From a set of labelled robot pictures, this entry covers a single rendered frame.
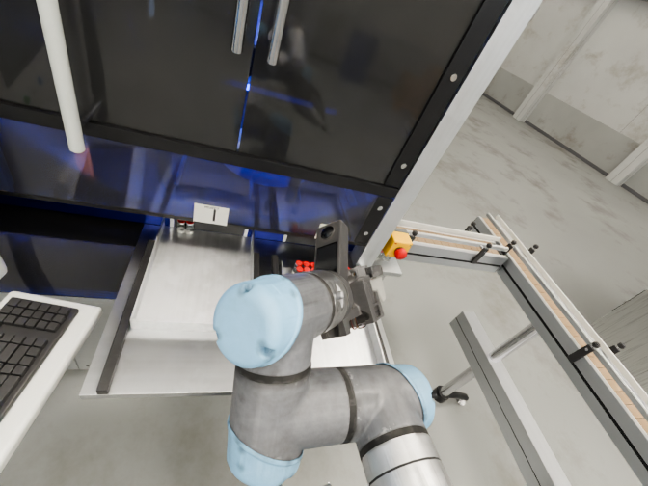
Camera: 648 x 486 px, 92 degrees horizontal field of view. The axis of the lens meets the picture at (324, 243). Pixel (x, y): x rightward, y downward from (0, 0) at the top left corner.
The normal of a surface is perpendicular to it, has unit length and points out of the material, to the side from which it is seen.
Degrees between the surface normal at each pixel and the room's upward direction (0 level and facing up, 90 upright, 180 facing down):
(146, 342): 0
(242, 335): 64
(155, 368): 0
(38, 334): 0
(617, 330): 90
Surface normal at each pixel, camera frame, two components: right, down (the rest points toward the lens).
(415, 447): 0.22, -0.79
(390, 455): -0.46, -0.62
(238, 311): -0.44, -0.02
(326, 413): 0.37, -0.32
